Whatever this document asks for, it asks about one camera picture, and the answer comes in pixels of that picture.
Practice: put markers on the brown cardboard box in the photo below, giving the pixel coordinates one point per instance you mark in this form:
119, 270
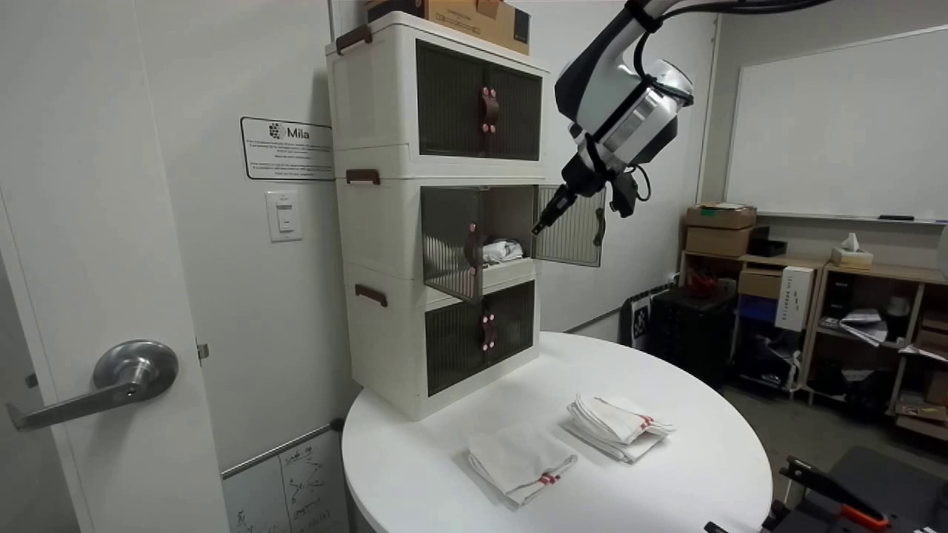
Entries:
464, 20

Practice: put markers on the translucent grey cabinet door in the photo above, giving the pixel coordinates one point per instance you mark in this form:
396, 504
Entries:
578, 240

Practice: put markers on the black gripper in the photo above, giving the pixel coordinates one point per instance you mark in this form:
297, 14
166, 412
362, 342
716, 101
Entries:
581, 180

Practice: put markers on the wooden shelf unit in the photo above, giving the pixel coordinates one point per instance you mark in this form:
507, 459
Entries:
868, 277

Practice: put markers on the stacked folded white towels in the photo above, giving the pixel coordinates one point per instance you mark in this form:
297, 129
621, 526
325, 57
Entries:
614, 428

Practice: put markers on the flat folded white towel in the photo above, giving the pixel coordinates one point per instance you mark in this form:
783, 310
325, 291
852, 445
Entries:
517, 459

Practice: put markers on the white light switch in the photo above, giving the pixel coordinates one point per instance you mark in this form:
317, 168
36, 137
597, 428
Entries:
285, 215

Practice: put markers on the white upright carton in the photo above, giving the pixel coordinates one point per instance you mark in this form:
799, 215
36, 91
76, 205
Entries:
794, 296

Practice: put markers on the white wall sign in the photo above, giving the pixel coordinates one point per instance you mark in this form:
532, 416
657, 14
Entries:
285, 148

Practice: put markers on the small rolled white towel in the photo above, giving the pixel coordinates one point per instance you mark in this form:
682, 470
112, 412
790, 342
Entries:
503, 254

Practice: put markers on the tan cardboard box with lid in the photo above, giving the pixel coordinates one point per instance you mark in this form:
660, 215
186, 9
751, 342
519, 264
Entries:
717, 236

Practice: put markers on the white stacked storage cabinet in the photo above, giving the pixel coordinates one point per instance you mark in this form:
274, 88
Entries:
381, 217

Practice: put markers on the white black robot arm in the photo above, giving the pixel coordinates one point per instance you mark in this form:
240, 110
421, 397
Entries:
633, 98

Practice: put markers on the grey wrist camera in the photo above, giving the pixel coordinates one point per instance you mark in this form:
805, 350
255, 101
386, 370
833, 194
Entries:
623, 194

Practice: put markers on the black storage crate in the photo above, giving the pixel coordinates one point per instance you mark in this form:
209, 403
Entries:
695, 331

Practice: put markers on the tissue box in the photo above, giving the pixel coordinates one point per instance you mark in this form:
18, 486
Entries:
852, 255

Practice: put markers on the black framed picture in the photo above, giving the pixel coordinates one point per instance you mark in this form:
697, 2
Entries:
642, 317

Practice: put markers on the large wall whiteboard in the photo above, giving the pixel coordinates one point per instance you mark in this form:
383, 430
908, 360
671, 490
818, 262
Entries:
849, 137

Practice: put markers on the white room door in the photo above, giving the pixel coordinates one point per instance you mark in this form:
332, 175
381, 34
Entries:
100, 225

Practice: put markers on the black whiteboard eraser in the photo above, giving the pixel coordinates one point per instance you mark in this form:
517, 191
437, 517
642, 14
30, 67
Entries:
895, 217

